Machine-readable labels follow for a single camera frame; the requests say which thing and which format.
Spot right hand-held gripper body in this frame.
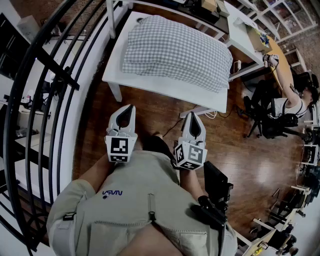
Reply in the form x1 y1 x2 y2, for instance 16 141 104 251
174 139 208 171

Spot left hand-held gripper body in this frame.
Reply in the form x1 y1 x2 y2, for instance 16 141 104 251
104 127 138 163

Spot grey checked pillowcase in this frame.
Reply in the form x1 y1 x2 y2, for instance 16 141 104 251
121 14 234 94

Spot person's left forearm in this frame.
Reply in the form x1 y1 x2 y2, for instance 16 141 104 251
78 152 118 187

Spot person's right forearm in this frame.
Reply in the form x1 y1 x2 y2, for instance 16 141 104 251
179 167 206 201

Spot black shorts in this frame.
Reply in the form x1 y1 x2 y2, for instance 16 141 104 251
141 133 177 163

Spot white work table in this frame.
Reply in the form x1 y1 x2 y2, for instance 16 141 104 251
101 11 230 118

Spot black metal railing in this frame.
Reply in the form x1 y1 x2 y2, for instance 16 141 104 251
0 0 123 256

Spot white desk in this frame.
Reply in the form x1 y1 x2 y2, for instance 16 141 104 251
223 1 268 82

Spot round wooden table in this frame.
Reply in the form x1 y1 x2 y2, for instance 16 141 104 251
264 34 295 100

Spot open cardboard box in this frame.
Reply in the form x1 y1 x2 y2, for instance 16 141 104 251
245 24 273 55

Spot wooden-top white workbench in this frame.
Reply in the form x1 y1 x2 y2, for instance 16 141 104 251
236 214 301 256

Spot black headrest office chair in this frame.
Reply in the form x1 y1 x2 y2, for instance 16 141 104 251
291 71 320 90

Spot white shelf rack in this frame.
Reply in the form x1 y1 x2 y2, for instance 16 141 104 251
237 0 320 43

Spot black floor cable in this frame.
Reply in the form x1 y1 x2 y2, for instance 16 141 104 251
161 104 198 138

